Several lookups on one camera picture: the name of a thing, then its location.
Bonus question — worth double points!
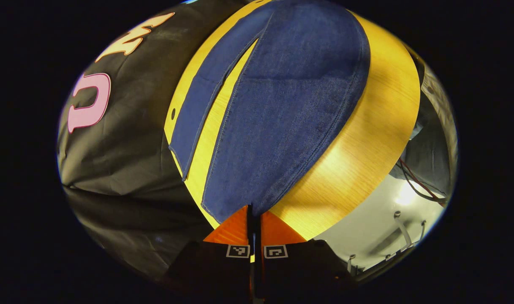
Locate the blue denim jeans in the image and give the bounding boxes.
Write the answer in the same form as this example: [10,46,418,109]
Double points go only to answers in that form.
[169,0,370,224]

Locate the red cable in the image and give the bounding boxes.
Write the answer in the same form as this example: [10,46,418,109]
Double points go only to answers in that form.
[398,158,447,206]

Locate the white metal frame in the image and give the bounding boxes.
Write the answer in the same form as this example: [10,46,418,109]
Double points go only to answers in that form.
[348,211,428,273]

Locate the black backdrop cloth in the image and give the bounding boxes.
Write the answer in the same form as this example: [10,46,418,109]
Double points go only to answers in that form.
[57,0,257,280]

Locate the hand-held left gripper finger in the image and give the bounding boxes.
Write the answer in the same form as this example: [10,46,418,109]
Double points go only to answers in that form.
[168,206,253,302]
[255,211,354,301]

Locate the black cable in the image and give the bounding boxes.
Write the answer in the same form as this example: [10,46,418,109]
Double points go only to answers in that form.
[394,163,447,203]

